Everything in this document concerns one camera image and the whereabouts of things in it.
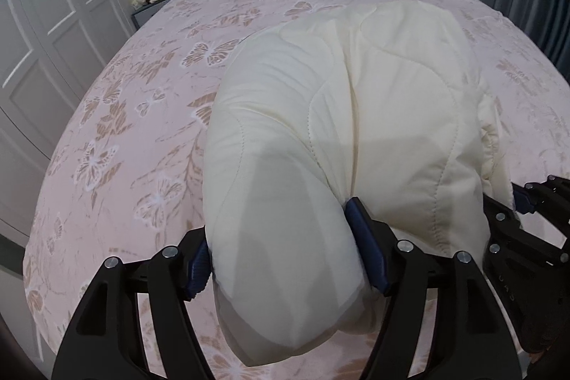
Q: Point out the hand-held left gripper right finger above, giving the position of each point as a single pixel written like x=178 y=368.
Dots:
x=369 y=246

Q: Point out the bed with floral pink bedspread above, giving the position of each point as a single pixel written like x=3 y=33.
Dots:
x=147 y=117

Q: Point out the cream padded jacket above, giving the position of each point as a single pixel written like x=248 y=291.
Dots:
x=356 y=130

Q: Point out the grey nightstand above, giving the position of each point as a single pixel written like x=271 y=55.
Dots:
x=149 y=12

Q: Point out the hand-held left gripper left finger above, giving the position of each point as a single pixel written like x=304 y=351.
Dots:
x=196 y=273

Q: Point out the white wardrobe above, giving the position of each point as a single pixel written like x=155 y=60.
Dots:
x=53 y=41

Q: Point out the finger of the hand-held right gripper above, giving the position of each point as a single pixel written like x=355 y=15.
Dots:
x=523 y=202
x=503 y=233

